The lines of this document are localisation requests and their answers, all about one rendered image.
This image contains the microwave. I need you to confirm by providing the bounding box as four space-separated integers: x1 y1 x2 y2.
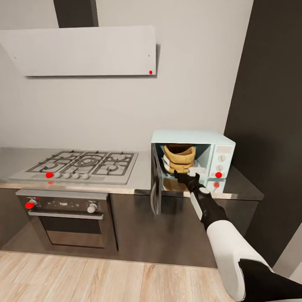
151 129 236 221

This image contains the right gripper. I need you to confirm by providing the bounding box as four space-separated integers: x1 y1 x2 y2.
174 169 200 189

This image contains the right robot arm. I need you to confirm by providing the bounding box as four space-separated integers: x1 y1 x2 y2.
174 167 302 302

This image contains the popcorn bag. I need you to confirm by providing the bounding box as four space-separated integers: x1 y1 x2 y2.
163 143 196 175

